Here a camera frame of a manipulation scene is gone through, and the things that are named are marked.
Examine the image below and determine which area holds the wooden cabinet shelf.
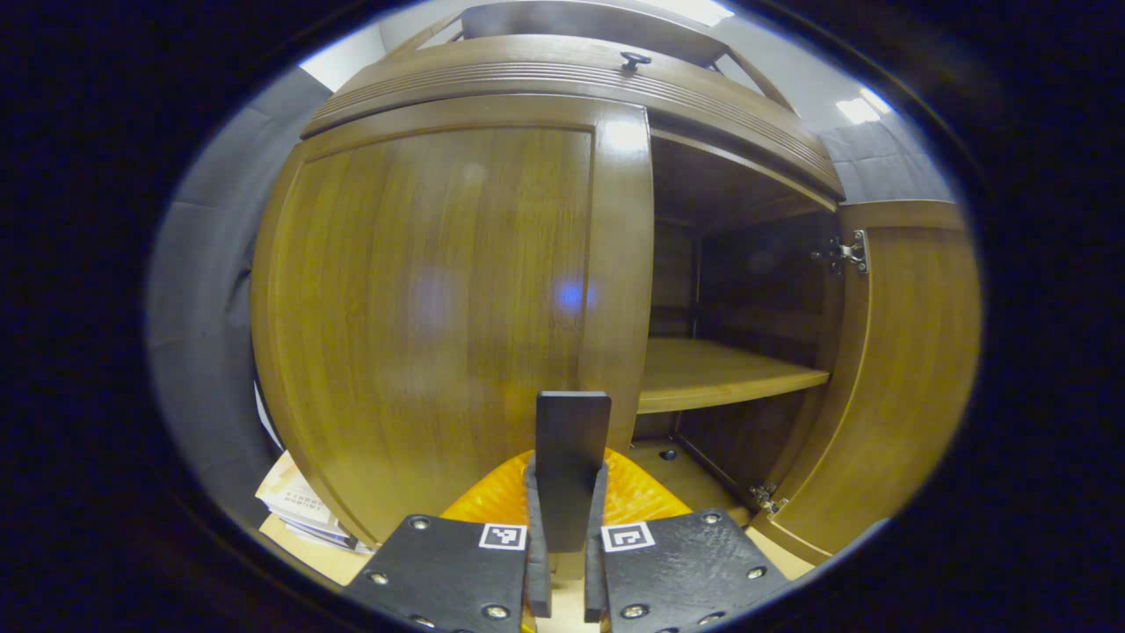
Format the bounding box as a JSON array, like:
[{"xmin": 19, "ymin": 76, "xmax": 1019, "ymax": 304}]
[{"xmin": 637, "ymin": 338, "xmax": 831, "ymax": 414}]

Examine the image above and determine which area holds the small ceiling light panel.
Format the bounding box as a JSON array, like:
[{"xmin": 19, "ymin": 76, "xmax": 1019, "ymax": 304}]
[{"xmin": 835, "ymin": 88, "xmax": 893, "ymax": 124}]

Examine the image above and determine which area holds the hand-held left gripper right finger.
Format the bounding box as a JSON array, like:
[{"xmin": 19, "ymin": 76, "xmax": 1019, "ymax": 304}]
[{"xmin": 583, "ymin": 448, "xmax": 792, "ymax": 633}]

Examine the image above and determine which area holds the wooden shoe cabinet door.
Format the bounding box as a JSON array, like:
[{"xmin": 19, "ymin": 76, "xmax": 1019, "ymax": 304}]
[
  {"xmin": 250, "ymin": 95, "xmax": 656, "ymax": 546},
  {"xmin": 747, "ymin": 200, "xmax": 983, "ymax": 565}
]

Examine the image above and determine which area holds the black door handle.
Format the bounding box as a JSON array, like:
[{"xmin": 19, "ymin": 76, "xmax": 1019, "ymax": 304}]
[{"xmin": 534, "ymin": 391, "xmax": 612, "ymax": 553}]

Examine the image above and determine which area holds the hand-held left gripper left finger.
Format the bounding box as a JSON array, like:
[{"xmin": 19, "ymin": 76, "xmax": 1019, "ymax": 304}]
[{"xmin": 343, "ymin": 448, "xmax": 555, "ymax": 633}]

